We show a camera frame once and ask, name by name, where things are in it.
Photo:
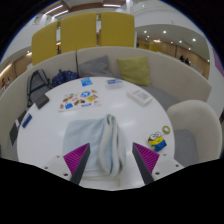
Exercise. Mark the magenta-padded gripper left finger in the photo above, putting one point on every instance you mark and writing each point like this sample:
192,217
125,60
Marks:
77,158

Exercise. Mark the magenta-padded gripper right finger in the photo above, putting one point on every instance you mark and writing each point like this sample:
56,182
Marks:
146,158

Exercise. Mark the light blue towel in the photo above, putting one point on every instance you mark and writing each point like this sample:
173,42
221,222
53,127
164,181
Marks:
86,140

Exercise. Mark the yellow goggle-eyed toy figure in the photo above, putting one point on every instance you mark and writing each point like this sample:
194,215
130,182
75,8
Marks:
156,142

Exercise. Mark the yellow tape roll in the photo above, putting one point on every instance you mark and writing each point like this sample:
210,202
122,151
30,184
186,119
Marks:
166,130

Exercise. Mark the colourful sticker sheet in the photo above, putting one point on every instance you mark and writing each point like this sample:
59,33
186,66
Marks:
80,100

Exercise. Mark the flat white box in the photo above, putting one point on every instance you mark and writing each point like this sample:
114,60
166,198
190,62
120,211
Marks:
140,97

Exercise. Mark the blue rectangular box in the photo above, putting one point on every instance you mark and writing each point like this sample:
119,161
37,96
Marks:
27,120

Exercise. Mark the white upholstered chair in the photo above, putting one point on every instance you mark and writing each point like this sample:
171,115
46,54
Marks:
196,120

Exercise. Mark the dark brown wallet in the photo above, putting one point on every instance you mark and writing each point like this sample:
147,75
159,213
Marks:
42,101

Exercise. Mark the black flat folder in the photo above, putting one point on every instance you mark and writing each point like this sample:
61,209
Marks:
14,131

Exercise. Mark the small blue card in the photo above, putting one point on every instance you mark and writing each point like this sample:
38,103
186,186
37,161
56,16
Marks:
86,82

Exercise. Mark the dark blue dotted bag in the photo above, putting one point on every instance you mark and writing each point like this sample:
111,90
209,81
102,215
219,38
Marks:
65,78

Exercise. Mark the small clear box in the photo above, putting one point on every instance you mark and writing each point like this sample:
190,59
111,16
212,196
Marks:
114,83

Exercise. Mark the grey mesh backpack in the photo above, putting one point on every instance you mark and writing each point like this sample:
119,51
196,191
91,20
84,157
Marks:
37,83

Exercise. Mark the yellow-green cushion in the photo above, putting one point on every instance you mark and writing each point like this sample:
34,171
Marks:
134,70

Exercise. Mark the beige curved sofa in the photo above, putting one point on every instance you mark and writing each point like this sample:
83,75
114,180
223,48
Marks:
173,73

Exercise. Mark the grey cushion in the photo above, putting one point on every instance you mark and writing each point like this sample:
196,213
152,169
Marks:
95,67

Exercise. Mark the person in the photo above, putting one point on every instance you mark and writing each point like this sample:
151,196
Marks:
182,58
187,61

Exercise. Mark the yellow upright panel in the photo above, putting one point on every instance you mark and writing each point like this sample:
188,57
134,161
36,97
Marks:
45,41
78,31
117,29

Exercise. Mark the ceiling lights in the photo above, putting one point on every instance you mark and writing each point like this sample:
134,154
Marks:
55,10

